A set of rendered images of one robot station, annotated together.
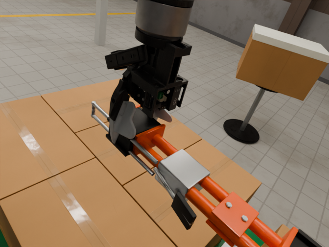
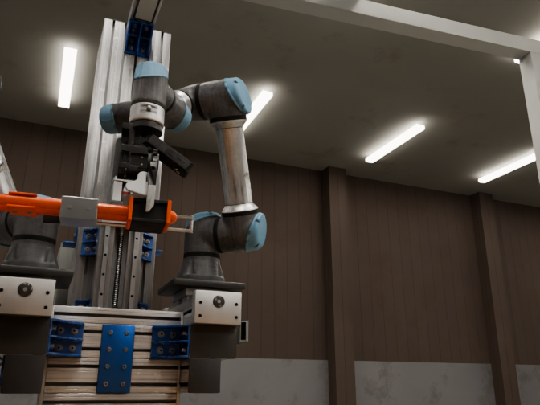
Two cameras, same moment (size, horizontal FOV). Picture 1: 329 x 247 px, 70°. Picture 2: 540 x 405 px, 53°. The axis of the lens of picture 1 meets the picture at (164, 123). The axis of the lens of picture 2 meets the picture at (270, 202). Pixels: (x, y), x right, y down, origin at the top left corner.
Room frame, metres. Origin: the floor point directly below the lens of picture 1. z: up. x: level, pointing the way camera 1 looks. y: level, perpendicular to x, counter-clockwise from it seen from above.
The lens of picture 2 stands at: (1.22, -0.66, 0.74)
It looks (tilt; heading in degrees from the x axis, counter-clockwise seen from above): 19 degrees up; 127
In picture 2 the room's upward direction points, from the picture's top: straight up
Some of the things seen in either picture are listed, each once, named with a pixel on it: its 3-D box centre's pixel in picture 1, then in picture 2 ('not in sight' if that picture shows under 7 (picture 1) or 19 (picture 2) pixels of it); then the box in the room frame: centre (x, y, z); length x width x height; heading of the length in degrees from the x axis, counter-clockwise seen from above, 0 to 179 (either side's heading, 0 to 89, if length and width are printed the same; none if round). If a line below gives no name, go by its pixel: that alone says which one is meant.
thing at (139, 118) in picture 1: (136, 129); (148, 214); (0.38, 0.05, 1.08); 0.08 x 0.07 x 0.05; 54
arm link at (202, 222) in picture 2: not in sight; (204, 235); (0.04, 0.57, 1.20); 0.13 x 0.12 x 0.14; 19
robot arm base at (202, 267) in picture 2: not in sight; (201, 271); (0.03, 0.57, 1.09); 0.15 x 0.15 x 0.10
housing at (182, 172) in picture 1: (181, 175); (79, 212); (0.29, -0.05, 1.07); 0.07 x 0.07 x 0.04; 54
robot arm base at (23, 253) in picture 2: not in sight; (31, 256); (-0.22, 0.15, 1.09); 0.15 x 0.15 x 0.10
